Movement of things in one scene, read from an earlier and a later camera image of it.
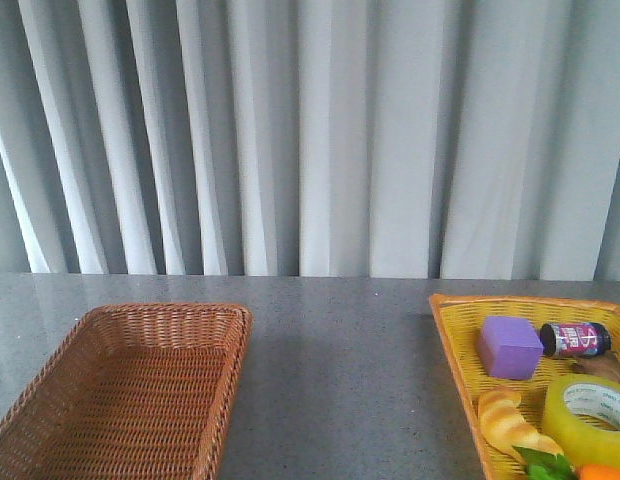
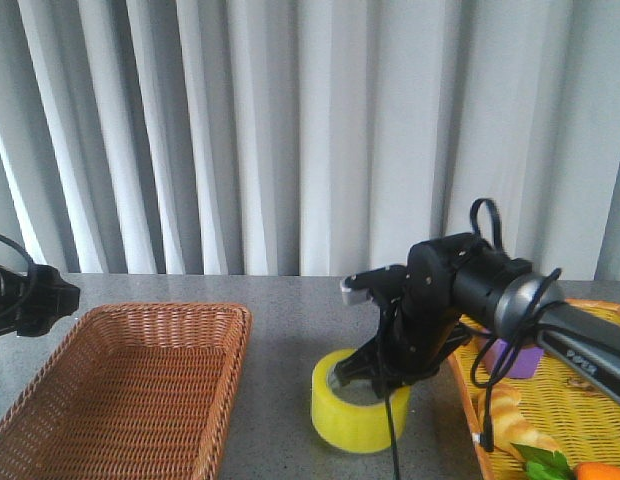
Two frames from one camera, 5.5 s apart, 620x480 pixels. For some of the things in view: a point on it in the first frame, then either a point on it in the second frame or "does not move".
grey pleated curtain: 392,139 does not move
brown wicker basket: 126,392 does not move
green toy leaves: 544,466 does not move
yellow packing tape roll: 566,396 to 349,426
